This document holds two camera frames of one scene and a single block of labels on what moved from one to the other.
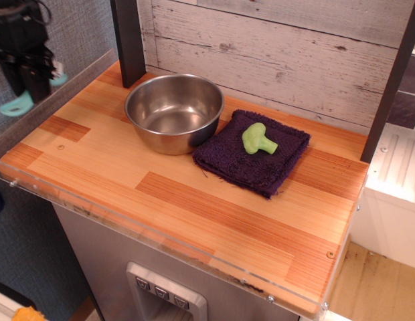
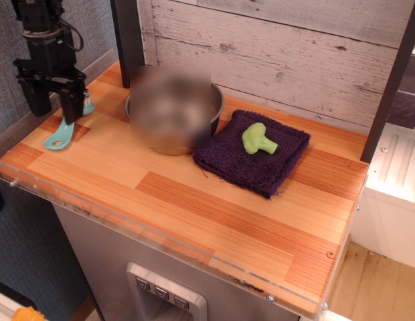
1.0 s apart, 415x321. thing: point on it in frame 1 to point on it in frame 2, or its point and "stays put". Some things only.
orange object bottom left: x=27 y=313 stays put
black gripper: x=20 y=39 to x=52 y=57
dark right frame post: x=395 y=75 stays put
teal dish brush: x=24 y=105 to x=60 y=138
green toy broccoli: x=254 y=139 stays put
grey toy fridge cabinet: x=132 y=279 stays put
